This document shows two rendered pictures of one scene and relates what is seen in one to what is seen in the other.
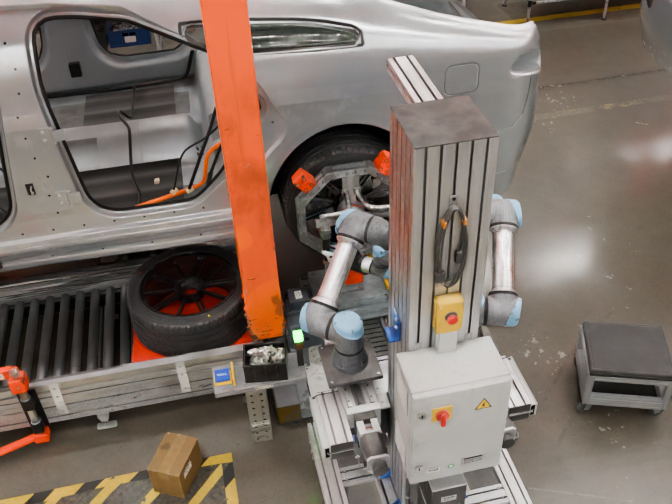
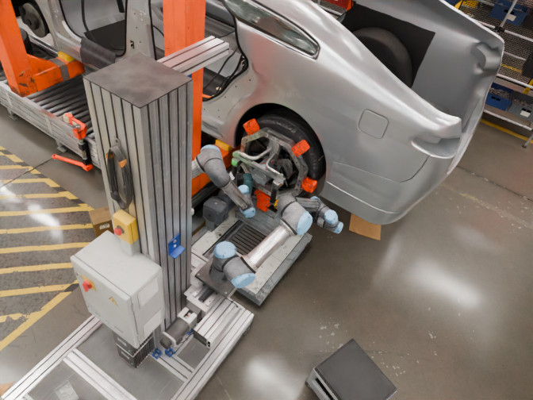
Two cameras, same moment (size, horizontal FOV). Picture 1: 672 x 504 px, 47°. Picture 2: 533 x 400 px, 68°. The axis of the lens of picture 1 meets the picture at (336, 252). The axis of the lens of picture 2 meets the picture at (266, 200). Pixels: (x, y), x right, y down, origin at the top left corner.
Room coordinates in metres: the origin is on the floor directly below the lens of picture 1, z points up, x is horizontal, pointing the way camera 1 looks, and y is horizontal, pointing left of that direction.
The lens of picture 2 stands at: (1.30, -1.38, 2.74)
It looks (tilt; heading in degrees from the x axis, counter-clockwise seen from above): 45 degrees down; 35
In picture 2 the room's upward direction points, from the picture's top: 12 degrees clockwise
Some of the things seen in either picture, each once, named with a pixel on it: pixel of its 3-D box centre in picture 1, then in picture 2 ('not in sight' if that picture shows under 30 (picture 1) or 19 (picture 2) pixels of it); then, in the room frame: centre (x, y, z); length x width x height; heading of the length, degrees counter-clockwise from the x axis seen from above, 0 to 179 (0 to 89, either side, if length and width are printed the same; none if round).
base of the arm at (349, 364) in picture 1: (349, 352); not in sight; (2.15, -0.03, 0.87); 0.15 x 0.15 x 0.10
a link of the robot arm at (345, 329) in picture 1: (347, 331); not in sight; (2.15, -0.03, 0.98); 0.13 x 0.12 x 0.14; 60
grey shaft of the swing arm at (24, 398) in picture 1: (29, 405); (83, 148); (2.44, 1.50, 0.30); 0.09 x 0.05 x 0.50; 100
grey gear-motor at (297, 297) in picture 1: (300, 319); (224, 206); (2.98, 0.21, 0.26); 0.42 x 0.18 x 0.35; 10
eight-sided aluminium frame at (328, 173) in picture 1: (350, 211); (271, 165); (3.13, -0.08, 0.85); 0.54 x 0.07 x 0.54; 100
